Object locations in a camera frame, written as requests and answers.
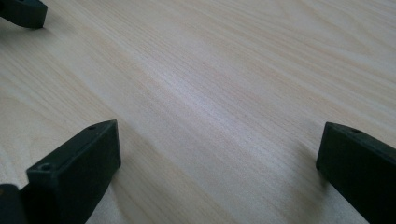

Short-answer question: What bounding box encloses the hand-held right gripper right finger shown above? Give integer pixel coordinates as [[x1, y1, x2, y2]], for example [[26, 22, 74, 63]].
[[316, 121, 396, 224]]

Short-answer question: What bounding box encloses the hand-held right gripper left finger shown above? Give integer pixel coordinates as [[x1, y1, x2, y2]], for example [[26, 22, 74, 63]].
[[19, 119, 122, 224]]

